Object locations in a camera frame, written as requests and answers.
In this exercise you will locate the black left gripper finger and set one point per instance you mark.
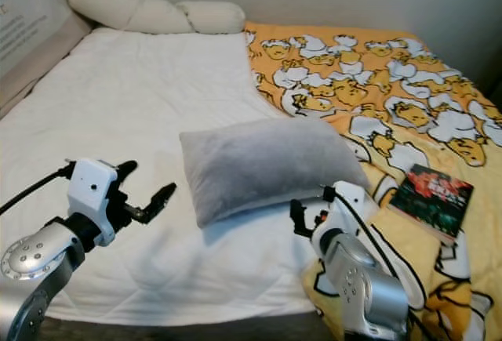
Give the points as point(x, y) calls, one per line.
point(161, 202)
point(127, 170)

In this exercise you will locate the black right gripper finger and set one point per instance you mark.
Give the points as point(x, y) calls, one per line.
point(298, 217)

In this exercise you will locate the grey pillow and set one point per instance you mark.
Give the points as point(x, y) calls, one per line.
point(271, 165)

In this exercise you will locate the green paperback book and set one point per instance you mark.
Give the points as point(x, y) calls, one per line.
point(431, 200)

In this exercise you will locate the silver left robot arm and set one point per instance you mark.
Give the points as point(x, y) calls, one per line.
point(39, 270)

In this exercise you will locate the white quilted mattress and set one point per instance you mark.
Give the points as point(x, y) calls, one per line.
point(125, 98)

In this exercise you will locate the yellow cartoon print blanket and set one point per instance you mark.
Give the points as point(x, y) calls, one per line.
point(361, 82)

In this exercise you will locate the cream long bolster pillow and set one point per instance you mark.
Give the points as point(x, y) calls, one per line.
point(141, 13)

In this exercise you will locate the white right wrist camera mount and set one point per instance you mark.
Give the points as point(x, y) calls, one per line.
point(349, 208)

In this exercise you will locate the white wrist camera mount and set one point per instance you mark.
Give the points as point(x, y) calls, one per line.
point(349, 208)
point(90, 196)

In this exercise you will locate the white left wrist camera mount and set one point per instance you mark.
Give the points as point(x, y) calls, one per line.
point(90, 196)

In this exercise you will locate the grey bed frame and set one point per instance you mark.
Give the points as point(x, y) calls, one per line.
point(204, 333)

